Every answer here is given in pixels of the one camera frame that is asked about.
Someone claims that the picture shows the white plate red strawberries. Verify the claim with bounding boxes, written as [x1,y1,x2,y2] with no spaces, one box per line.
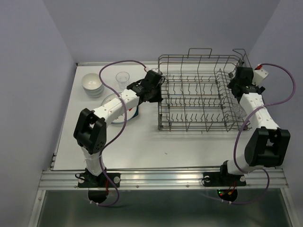
[112,107,136,124]

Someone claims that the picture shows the clear textured glass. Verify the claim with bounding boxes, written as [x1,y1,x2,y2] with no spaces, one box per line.
[228,93,239,106]
[232,104,247,119]
[116,71,130,90]

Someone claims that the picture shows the white ribbed bowl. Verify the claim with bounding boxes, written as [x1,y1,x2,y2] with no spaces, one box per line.
[82,84,104,95]
[84,86,104,98]
[81,73,102,89]

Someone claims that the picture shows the dark teal square plate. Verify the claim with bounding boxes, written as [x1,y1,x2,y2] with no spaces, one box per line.
[133,106,139,118]

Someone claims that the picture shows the white plate blue stripes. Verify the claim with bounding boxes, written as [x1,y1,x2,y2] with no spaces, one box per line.
[101,93,117,105]

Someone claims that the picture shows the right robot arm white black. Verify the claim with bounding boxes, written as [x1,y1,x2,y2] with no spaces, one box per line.
[218,64,291,184]

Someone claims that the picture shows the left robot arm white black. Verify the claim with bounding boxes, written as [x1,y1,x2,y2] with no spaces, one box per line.
[73,70,165,186]

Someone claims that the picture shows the clear textured glass front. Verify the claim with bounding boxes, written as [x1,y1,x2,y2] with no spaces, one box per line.
[232,104,247,119]

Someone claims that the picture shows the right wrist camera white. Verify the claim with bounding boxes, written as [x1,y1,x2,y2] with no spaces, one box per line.
[252,64,269,86]

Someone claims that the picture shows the grey wire dish rack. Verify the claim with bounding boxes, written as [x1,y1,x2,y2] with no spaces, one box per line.
[157,48,250,132]

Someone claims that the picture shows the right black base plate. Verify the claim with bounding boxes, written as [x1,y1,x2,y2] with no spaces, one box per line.
[202,172,246,187]

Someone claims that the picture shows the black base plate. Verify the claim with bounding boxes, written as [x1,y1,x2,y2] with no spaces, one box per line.
[202,172,246,187]
[75,172,121,188]

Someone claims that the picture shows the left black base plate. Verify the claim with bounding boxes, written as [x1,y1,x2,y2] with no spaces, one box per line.
[75,172,121,188]

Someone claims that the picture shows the aluminium mounting rail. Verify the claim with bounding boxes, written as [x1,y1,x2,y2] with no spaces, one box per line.
[38,166,288,190]

